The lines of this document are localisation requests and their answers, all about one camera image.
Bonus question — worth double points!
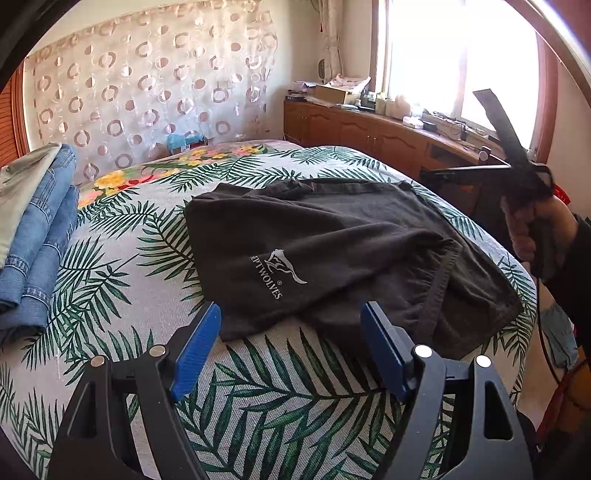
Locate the light blue cloth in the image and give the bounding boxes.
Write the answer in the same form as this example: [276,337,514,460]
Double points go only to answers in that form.
[540,304,581,370]

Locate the leaf print blanket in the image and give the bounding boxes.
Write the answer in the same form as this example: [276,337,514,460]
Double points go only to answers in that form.
[0,141,539,480]

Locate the brown wooden cabinet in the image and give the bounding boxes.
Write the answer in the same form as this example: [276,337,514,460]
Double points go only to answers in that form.
[283,99,509,185]

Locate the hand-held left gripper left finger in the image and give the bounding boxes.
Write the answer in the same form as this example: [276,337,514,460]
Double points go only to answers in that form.
[47,301,222,480]

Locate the cardboard box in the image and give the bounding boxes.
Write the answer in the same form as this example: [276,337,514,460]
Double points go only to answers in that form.
[315,83,362,105]

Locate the orange object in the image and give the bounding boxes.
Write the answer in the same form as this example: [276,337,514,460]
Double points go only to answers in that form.
[549,364,591,446]

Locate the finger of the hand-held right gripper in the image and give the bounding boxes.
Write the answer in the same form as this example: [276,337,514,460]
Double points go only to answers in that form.
[473,89,551,185]
[419,164,513,182]

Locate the folded blue jeans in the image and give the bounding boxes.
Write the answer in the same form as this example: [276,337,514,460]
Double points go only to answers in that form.
[0,144,81,346]

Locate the brown slatted wooden panel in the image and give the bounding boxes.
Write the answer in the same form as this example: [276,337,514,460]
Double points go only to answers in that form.
[0,68,31,168]

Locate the black pants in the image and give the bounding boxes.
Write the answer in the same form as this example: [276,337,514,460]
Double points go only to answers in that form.
[184,179,525,361]

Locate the beige floral curtain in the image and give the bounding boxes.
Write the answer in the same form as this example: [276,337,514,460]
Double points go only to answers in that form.
[314,0,393,89]

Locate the blue plastic bag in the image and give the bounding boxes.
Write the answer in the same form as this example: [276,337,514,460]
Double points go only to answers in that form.
[165,132,206,154]

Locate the floral bedsheet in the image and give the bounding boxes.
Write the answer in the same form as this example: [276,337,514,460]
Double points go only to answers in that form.
[76,140,301,209]

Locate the newspaper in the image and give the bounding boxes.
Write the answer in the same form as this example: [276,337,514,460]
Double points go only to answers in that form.
[327,73,373,91]

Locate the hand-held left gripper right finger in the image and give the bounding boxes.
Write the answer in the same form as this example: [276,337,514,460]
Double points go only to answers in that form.
[360,301,539,480]

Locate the person's right hand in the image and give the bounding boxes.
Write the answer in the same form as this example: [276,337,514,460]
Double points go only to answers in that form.
[502,196,579,280]

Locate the window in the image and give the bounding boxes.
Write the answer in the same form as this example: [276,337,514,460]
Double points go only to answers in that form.
[375,0,557,136]

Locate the folded olive green garment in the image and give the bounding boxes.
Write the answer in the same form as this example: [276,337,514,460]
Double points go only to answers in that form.
[0,142,63,269]

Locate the person's right forearm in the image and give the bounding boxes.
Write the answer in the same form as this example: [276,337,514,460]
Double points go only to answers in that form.
[539,213,591,370]

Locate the sheer circle pattern curtain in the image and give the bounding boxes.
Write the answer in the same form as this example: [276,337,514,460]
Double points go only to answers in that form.
[23,0,280,186]

